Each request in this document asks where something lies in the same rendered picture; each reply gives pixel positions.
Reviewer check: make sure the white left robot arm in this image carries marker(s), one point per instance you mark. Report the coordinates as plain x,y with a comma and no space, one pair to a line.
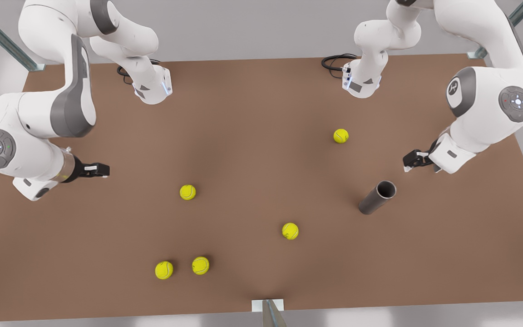
484,109

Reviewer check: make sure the yellow tennis ball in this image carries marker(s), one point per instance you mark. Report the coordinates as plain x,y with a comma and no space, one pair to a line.
341,136
200,265
187,192
290,231
164,270

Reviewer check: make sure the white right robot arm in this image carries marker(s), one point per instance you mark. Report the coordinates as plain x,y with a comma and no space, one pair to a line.
39,118

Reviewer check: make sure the grey tennis tube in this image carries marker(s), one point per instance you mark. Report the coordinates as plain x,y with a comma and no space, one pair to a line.
377,197

